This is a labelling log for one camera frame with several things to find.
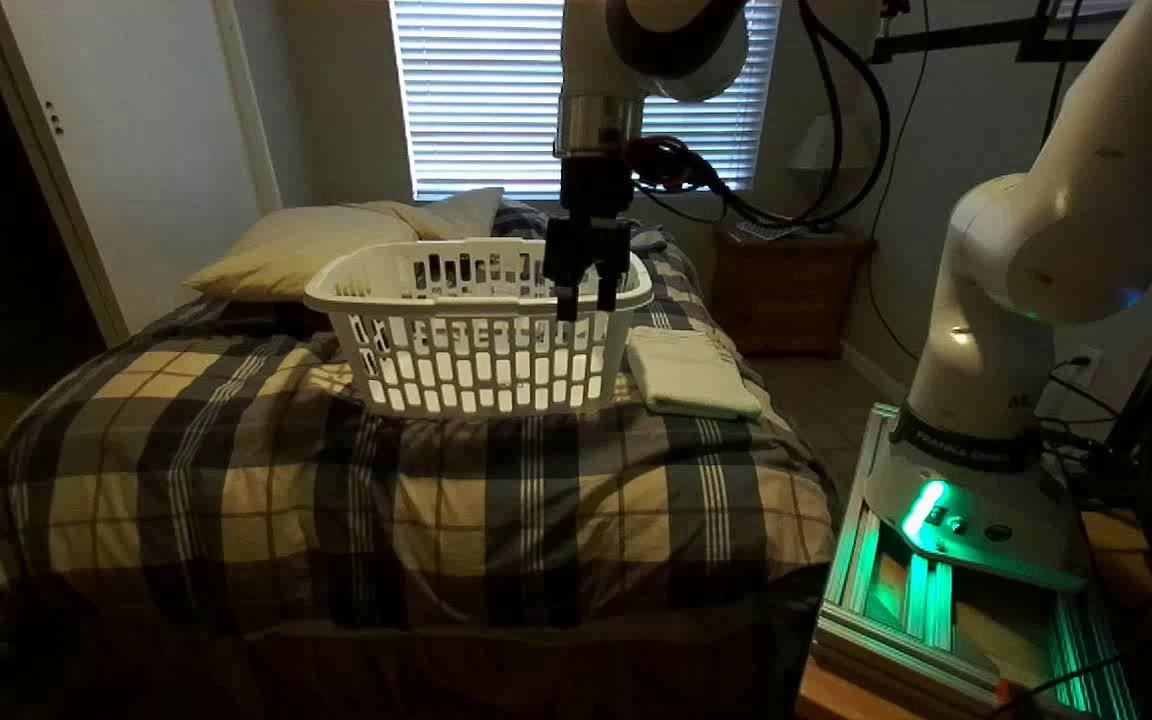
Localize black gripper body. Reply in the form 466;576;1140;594
544;155;640;283

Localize white plastic laundry basket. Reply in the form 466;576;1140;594
302;233;662;419

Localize dark folded blanket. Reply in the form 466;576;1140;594
494;202;570;244

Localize small light pillow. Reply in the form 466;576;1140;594
366;184;507;244

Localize wooden nightstand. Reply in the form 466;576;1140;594
710;221;879;361

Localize white window blinds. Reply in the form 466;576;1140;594
387;0;786;206

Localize table lamp with shade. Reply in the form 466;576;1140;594
786;113;877;233

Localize beige cloth with stripe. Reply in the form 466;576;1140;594
305;357;366;400

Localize large tan pillow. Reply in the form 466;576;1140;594
187;202;424;309

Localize plaid bed comforter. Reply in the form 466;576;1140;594
0;233;845;672

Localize dark bed base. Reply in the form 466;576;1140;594
0;565;830;720

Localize white closet door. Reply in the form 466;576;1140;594
0;0;290;347

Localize aluminium robot stand green light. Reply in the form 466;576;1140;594
813;396;1143;720

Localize wooden table under stand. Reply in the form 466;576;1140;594
793;648;1008;720

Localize black overhead mount bar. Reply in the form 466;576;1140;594
867;0;1120;69

